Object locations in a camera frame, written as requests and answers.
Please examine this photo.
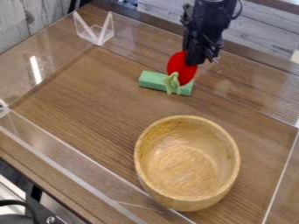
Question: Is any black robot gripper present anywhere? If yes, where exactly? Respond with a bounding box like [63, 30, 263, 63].
[182, 0, 239, 66]

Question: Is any red plush strawberry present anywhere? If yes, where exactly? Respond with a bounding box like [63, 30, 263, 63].
[163, 51, 198, 95]

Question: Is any green rectangular block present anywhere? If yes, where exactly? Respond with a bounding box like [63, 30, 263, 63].
[138, 70, 194, 96]

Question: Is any wooden bowl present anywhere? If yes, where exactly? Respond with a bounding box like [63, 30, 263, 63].
[135, 115, 241, 212]

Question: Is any clear acrylic corner bracket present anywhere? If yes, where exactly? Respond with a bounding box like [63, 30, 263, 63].
[72, 11, 115, 46]

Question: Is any clear acrylic tray wall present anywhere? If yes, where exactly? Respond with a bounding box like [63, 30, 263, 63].
[0, 99, 195, 224]

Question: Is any black metal table bracket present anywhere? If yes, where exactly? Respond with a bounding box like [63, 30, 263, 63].
[26, 184, 67, 224]

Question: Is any black cable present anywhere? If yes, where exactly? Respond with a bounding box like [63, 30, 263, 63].
[0, 199, 36, 224]

